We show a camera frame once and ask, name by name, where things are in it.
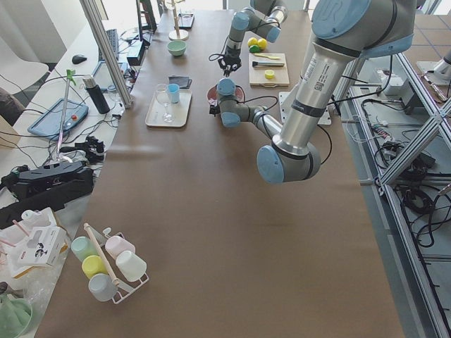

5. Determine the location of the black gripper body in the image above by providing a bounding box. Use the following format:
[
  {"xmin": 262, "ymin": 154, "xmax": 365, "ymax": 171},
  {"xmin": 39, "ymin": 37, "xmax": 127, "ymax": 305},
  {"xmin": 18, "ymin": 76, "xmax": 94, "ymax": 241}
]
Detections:
[
  {"xmin": 209, "ymin": 100, "xmax": 221, "ymax": 116},
  {"xmin": 218, "ymin": 54, "xmax": 242, "ymax": 77}
]

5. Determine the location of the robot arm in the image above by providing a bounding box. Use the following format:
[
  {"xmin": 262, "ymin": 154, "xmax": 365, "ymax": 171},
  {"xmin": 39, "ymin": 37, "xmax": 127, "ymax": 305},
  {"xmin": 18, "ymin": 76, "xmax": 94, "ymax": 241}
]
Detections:
[
  {"xmin": 218, "ymin": 0, "xmax": 288, "ymax": 77},
  {"xmin": 216, "ymin": 1, "xmax": 417, "ymax": 184}
]

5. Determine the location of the light blue cup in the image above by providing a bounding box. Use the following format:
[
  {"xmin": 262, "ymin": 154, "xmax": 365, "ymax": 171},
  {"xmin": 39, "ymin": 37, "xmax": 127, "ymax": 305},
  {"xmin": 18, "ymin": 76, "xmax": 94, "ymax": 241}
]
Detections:
[{"xmin": 167, "ymin": 83, "xmax": 180, "ymax": 104}]

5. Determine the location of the pink cup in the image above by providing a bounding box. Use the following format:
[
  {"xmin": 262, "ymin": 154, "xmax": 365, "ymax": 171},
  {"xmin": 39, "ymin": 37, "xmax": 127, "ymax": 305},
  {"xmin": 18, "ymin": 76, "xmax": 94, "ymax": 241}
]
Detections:
[{"xmin": 105, "ymin": 235, "xmax": 135, "ymax": 259}]

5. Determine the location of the white cup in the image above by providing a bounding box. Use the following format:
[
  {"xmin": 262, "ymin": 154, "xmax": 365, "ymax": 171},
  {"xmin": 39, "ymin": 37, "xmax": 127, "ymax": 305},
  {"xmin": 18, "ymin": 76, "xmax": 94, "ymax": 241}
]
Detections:
[{"xmin": 116, "ymin": 251, "xmax": 147, "ymax": 282}]

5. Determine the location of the pale green cup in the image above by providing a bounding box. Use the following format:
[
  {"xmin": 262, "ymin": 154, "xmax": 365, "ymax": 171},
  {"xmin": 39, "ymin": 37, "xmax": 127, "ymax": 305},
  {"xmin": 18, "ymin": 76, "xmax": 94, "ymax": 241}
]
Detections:
[{"xmin": 70, "ymin": 236, "xmax": 97, "ymax": 263}]

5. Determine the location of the yellow cup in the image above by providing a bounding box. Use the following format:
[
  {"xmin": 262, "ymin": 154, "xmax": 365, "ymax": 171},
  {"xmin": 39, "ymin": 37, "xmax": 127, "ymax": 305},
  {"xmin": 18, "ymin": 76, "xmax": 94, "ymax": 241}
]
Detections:
[{"xmin": 82, "ymin": 255, "xmax": 108, "ymax": 279}]

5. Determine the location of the grey blue cup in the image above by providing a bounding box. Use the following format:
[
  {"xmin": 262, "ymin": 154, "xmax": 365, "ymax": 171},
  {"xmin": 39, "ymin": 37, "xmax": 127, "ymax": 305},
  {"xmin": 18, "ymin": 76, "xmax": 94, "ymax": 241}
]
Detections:
[{"xmin": 88, "ymin": 273, "xmax": 118, "ymax": 302}]

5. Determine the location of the pink plastic bowl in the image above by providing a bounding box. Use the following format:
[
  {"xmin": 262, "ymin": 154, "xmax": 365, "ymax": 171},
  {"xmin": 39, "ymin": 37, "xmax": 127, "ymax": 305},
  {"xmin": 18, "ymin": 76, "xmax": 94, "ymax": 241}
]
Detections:
[{"xmin": 206, "ymin": 85, "xmax": 245, "ymax": 106}]

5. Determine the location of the steel muddler black tip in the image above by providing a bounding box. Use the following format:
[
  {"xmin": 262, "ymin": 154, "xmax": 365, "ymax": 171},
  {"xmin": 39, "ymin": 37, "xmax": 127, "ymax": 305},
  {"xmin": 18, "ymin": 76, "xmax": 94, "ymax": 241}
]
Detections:
[{"xmin": 252, "ymin": 61, "xmax": 285, "ymax": 68}]

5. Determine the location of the green lime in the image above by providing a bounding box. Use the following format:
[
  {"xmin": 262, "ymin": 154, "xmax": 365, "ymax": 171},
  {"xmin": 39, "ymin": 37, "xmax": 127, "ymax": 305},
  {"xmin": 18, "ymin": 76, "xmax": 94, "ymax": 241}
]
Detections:
[{"xmin": 249, "ymin": 44, "xmax": 262, "ymax": 54}]

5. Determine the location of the whole lemon upper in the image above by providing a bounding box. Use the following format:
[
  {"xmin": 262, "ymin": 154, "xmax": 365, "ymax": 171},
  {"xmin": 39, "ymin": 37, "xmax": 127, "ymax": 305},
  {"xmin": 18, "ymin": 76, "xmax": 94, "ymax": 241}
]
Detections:
[{"xmin": 247, "ymin": 37, "xmax": 258, "ymax": 47}]

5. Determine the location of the whole lemon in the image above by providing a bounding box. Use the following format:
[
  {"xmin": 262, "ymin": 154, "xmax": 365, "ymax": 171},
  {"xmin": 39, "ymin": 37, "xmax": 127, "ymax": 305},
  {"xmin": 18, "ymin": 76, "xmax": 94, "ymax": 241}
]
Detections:
[
  {"xmin": 257, "ymin": 38, "xmax": 267, "ymax": 51},
  {"xmin": 247, "ymin": 37, "xmax": 258, "ymax": 47}
]

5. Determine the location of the bamboo cutting board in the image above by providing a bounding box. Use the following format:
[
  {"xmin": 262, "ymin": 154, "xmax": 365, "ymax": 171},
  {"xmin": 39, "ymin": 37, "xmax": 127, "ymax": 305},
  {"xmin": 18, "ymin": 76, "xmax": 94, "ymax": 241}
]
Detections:
[{"xmin": 248, "ymin": 53, "xmax": 290, "ymax": 87}]

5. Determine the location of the whole lemon lower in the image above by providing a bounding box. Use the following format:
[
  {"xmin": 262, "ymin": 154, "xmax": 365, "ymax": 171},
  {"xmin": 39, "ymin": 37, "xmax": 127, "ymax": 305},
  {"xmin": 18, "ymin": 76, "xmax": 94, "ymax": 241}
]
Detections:
[{"xmin": 257, "ymin": 38, "xmax": 267, "ymax": 51}]

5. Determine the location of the grey folded cloth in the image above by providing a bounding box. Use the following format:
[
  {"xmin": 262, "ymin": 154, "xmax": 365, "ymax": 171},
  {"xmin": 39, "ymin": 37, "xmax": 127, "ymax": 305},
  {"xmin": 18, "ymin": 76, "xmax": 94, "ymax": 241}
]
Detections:
[{"xmin": 168, "ymin": 75, "xmax": 192, "ymax": 89}]

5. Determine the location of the halved lemon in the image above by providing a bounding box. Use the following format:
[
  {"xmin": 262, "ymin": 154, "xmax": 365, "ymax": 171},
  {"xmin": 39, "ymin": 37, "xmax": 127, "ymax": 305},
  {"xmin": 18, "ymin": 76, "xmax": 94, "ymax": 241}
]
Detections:
[{"xmin": 264, "ymin": 69, "xmax": 275, "ymax": 79}]

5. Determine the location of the yellow plastic knife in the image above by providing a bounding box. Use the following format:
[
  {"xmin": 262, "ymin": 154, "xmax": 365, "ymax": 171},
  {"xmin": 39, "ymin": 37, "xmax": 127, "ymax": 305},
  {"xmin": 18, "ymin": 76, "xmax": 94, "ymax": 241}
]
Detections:
[{"xmin": 252, "ymin": 53, "xmax": 280, "ymax": 60}]

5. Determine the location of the cream serving tray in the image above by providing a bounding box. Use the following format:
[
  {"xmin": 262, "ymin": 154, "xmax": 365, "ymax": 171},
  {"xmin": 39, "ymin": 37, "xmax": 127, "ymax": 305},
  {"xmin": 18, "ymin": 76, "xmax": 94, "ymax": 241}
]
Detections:
[{"xmin": 144, "ymin": 89, "xmax": 192, "ymax": 127}]

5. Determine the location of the clear wine glass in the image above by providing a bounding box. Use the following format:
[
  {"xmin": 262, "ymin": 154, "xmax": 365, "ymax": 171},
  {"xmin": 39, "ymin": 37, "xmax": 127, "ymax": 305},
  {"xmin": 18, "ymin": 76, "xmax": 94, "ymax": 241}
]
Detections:
[{"xmin": 156, "ymin": 84, "xmax": 173, "ymax": 123}]

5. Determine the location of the green ceramic bowl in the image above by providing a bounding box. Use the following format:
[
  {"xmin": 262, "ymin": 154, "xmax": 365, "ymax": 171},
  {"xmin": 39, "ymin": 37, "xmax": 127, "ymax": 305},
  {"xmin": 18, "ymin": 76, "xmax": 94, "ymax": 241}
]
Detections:
[{"xmin": 167, "ymin": 40, "xmax": 187, "ymax": 57}]

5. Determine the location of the wooden mug tree stand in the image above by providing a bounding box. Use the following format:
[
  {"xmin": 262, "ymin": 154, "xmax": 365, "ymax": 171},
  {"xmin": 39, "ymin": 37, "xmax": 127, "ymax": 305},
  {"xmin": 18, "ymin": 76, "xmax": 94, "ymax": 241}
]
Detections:
[{"xmin": 168, "ymin": 0, "xmax": 189, "ymax": 41}]

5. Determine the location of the black water bottle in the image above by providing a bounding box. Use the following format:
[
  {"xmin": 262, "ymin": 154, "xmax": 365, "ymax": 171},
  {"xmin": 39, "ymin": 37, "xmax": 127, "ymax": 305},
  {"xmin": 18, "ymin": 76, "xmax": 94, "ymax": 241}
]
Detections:
[{"xmin": 82, "ymin": 75, "xmax": 110, "ymax": 114}]

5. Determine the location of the black computer mouse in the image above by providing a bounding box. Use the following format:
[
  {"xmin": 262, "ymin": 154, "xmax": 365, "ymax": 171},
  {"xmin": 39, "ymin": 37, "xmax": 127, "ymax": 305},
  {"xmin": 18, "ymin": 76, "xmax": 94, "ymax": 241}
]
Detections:
[{"xmin": 71, "ymin": 54, "xmax": 87, "ymax": 65}]

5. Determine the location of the blue teach pendant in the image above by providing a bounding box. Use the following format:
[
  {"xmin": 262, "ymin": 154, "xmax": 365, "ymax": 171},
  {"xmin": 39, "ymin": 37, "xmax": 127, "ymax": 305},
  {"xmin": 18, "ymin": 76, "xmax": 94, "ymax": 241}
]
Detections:
[{"xmin": 27, "ymin": 98, "xmax": 89, "ymax": 139}]

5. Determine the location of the white product box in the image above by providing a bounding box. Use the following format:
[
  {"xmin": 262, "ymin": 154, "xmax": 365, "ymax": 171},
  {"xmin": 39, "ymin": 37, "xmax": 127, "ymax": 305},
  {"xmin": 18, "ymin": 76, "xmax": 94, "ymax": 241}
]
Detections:
[{"xmin": 18, "ymin": 226, "xmax": 66, "ymax": 267}]

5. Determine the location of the black frame tray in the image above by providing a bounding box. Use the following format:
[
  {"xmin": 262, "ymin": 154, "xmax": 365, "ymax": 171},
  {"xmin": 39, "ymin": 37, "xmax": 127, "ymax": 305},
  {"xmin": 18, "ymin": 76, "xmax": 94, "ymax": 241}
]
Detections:
[{"xmin": 178, "ymin": 13, "xmax": 194, "ymax": 30}]

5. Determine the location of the white wire cup rack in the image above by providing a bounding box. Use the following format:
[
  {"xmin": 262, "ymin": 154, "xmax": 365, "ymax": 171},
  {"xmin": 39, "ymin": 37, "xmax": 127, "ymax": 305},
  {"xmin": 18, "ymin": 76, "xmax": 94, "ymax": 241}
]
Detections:
[{"xmin": 83, "ymin": 223, "xmax": 150, "ymax": 305}]

